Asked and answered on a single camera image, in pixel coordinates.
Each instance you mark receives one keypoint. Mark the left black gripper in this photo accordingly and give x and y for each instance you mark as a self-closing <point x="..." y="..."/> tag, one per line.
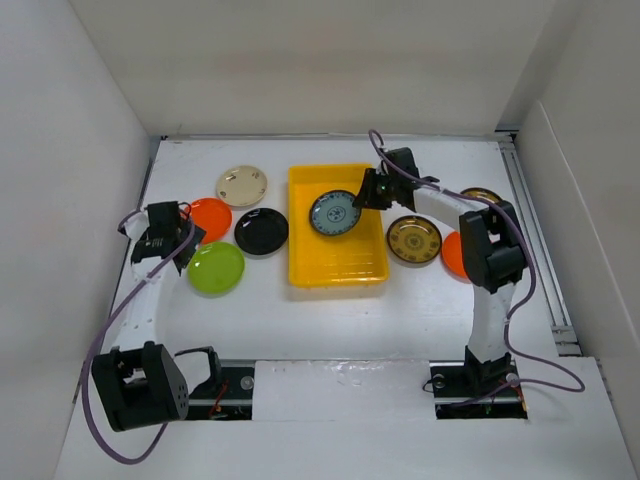
<point x="197" y="238"/>

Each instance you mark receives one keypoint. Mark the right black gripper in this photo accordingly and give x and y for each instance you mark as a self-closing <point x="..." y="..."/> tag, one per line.
<point x="367" y="196"/>

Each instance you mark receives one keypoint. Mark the green plate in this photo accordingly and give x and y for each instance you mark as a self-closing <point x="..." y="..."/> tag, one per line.
<point x="216" y="268"/>

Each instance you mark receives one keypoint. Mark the blue patterned plate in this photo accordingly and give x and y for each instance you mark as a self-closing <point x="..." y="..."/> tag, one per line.
<point x="333" y="213"/>

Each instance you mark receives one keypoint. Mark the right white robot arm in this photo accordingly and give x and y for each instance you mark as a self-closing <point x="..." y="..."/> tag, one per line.
<point x="493" y="252"/>

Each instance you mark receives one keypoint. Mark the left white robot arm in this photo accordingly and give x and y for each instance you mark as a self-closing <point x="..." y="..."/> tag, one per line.
<point x="137" y="380"/>

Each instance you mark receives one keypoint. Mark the yellow plastic bin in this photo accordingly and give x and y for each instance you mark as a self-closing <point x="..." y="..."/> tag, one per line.
<point x="357" y="257"/>

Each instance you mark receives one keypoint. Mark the left orange plate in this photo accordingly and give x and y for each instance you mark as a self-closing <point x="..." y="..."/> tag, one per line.
<point x="213" y="216"/>

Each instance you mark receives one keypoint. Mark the orange plate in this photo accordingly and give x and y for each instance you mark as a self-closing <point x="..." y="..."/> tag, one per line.
<point x="451" y="253"/>
<point x="213" y="216"/>

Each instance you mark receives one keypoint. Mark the brown gold patterned plate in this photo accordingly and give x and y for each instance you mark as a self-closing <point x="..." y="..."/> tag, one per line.
<point x="414" y="239"/>

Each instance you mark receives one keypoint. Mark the black plate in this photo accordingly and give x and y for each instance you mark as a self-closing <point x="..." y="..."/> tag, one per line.
<point x="261" y="231"/>

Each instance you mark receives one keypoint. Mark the beige patterned plate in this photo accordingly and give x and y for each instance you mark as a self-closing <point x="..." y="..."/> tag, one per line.
<point x="241" y="186"/>

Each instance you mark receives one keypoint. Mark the right orange plate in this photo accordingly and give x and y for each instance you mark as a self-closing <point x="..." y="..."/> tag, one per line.
<point x="451" y="253"/>

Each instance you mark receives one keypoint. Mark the far brown gold plate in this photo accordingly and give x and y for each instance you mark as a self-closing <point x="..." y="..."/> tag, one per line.
<point x="482" y="195"/>

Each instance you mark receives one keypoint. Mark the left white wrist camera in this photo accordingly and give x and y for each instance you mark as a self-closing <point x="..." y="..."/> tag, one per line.
<point x="134" y="225"/>

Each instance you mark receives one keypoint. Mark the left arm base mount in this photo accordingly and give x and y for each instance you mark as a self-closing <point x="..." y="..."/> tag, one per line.
<point x="231" y="399"/>

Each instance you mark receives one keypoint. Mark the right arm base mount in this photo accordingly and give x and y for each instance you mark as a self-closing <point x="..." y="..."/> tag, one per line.
<point x="456" y="398"/>

